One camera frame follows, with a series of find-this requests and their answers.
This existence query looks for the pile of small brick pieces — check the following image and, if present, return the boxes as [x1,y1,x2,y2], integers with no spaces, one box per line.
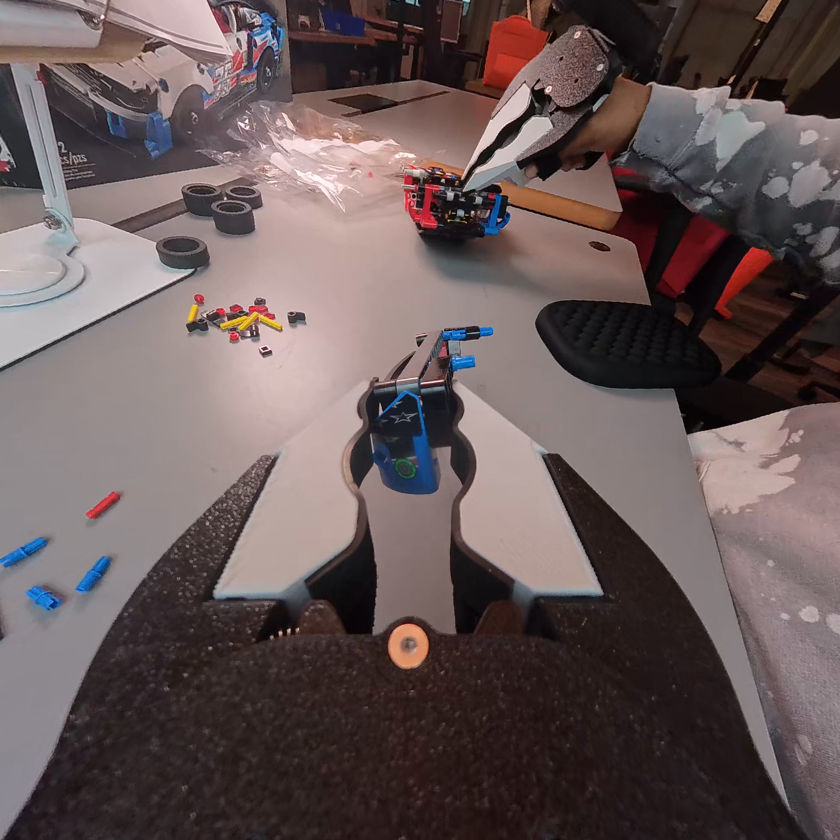
[185,295,308,358]

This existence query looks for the scattered blue and red pins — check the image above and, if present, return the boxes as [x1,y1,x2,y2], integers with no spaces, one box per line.
[0,491,122,613]

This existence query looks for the orange bag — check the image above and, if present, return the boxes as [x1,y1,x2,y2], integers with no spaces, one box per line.
[482,16,549,89]

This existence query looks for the black red blue bumper assembly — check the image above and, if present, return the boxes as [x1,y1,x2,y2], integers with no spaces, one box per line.
[371,325,494,494]

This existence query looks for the person's grey sweatshirt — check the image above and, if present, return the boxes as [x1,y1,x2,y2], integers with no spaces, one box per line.
[688,403,840,840]

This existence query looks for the toy brick car chassis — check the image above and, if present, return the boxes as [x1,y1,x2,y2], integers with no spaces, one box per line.
[402,164,513,238]

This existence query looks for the building instruction booklet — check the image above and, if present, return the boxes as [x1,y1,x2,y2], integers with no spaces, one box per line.
[0,0,227,60]

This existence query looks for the blue storage bin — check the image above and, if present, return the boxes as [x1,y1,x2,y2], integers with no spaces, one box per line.
[308,10,366,38]

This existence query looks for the red office chair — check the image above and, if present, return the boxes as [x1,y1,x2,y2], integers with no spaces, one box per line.
[613,164,775,322]

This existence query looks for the person's right forearm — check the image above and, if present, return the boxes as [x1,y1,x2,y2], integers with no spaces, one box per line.
[610,82,840,284]

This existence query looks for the black toy car box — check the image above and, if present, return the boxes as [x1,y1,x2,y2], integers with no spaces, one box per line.
[0,0,293,191]

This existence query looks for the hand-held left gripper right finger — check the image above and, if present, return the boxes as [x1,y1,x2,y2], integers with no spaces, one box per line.
[449,379,605,634]

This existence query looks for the black chair armrest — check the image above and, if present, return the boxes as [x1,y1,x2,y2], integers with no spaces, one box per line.
[536,300,721,389]

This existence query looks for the white book stand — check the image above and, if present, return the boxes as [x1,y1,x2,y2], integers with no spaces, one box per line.
[0,0,142,309]

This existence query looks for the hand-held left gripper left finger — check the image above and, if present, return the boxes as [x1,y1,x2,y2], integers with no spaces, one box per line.
[213,377,378,634]

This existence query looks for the clear plastic bag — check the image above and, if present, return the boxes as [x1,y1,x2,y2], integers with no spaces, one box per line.
[197,101,421,212]

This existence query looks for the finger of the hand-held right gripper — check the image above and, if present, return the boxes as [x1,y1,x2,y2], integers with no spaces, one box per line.
[462,82,540,185]
[467,113,560,193]

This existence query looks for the person's right hand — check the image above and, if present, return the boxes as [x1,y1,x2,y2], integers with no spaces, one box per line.
[535,77,652,179]

